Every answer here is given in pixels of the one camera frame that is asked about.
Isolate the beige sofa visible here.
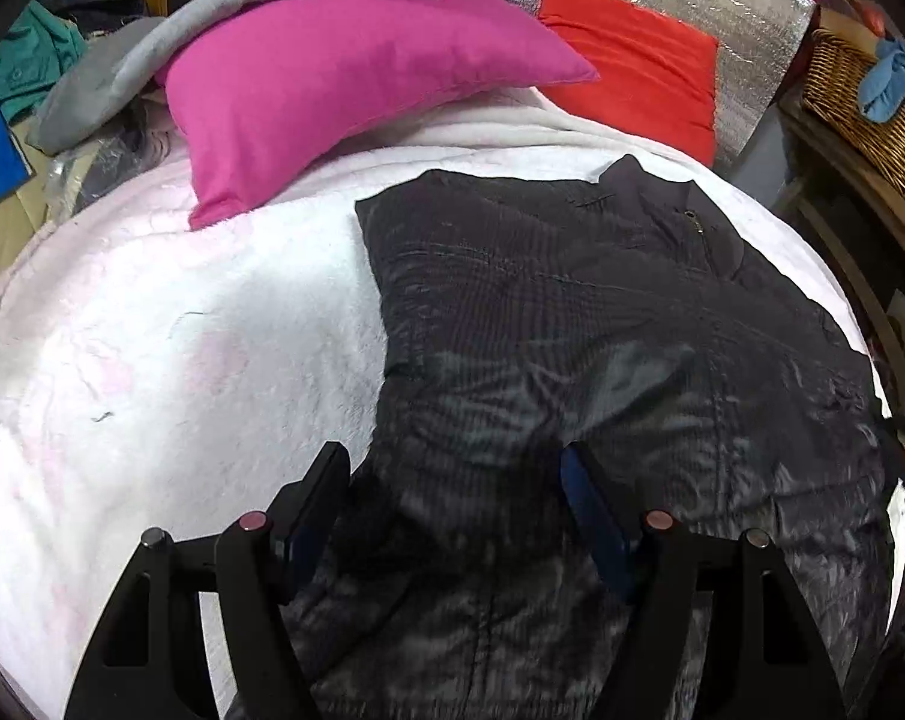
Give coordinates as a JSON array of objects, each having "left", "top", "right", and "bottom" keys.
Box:
[{"left": 0, "top": 187, "right": 56, "bottom": 293}]

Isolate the grey folded cloth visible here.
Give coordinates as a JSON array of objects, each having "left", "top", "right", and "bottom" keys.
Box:
[{"left": 31, "top": 0, "right": 465, "bottom": 152}]

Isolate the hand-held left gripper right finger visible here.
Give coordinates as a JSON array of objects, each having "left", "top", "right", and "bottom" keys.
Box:
[{"left": 559, "top": 442, "right": 847, "bottom": 720}]

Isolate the white pink blanket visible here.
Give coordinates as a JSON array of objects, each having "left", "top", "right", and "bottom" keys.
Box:
[{"left": 0, "top": 82, "right": 905, "bottom": 691}]

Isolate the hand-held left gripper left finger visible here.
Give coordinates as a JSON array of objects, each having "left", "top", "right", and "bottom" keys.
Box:
[{"left": 62, "top": 441, "right": 352, "bottom": 720}]

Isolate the teal jacket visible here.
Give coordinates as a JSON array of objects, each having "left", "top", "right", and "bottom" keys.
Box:
[{"left": 0, "top": 0, "right": 86, "bottom": 113}]

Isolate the red pillow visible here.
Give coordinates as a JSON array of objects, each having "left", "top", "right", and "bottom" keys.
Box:
[{"left": 535, "top": 0, "right": 722, "bottom": 166}]

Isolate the light blue cloth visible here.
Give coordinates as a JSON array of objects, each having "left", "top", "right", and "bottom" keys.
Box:
[{"left": 858, "top": 37, "right": 905, "bottom": 125}]

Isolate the black puffer jacket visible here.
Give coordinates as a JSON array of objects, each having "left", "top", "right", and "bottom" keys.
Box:
[{"left": 227, "top": 154, "right": 900, "bottom": 720}]

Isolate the pink pillow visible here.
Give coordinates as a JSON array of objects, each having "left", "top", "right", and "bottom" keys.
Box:
[{"left": 156, "top": 0, "right": 600, "bottom": 232}]

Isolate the clear plastic bag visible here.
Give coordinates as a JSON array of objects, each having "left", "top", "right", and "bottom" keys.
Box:
[{"left": 43, "top": 127, "right": 169, "bottom": 218}]

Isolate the wicker basket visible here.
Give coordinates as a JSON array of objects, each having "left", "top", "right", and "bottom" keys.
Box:
[{"left": 801, "top": 28, "right": 905, "bottom": 203}]

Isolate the silver foil insulation mat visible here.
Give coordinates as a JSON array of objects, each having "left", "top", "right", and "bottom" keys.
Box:
[{"left": 460, "top": 0, "right": 815, "bottom": 173}]

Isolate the wooden bench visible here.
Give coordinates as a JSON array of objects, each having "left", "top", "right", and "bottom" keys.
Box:
[{"left": 771, "top": 90, "right": 905, "bottom": 421}]

